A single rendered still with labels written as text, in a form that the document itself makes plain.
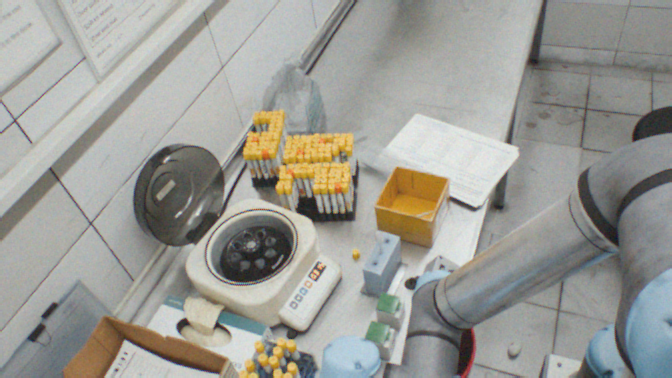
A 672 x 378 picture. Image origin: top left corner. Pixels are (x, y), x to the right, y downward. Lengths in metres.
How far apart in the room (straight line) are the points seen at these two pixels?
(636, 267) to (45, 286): 0.94
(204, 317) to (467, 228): 0.60
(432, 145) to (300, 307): 0.57
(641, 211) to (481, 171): 0.91
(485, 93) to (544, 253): 1.05
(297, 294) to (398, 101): 0.71
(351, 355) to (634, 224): 0.38
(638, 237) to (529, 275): 0.19
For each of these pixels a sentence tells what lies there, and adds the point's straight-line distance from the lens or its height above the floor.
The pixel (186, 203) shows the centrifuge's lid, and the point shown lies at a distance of 1.25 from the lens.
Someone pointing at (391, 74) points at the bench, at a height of 0.87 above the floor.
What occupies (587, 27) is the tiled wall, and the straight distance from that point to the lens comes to 3.22.
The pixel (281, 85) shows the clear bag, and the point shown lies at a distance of 1.48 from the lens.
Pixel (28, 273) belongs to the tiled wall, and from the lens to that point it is 1.07.
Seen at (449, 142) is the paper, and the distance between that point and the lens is 1.44.
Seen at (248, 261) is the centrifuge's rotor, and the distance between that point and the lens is 1.15.
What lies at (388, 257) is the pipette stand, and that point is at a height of 0.98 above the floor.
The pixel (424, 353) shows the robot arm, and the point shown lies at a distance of 0.73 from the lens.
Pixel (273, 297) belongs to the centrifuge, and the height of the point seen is 0.98.
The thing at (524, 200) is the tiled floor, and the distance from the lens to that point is 2.51.
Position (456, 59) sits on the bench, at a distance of 1.76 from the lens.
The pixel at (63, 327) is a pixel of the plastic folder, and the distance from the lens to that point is 1.13.
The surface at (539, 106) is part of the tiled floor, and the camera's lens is 3.00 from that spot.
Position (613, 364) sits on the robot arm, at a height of 1.13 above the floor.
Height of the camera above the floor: 1.86
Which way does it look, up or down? 46 degrees down
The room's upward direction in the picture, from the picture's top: 12 degrees counter-clockwise
